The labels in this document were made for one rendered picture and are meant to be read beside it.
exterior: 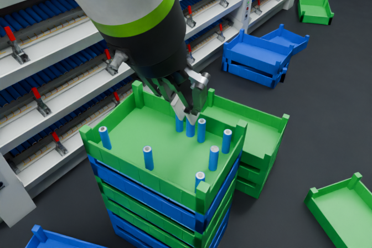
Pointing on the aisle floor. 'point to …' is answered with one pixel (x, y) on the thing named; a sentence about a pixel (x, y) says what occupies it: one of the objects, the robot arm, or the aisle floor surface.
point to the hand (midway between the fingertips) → (185, 108)
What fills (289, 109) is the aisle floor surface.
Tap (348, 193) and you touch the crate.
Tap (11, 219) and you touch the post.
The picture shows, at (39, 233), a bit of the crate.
